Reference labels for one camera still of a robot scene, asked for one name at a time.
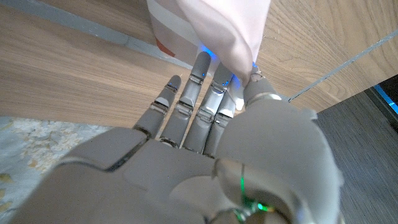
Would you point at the floral light blue backdrop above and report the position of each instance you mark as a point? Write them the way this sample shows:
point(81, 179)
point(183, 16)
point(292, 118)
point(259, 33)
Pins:
point(31, 146)

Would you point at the grey marking tape outline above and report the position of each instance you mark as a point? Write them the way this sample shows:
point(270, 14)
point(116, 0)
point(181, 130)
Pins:
point(109, 35)

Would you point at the beige orange patterned cloth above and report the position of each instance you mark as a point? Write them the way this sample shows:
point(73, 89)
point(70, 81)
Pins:
point(224, 31)

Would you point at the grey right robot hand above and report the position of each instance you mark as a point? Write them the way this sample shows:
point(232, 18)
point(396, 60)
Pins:
point(174, 174)

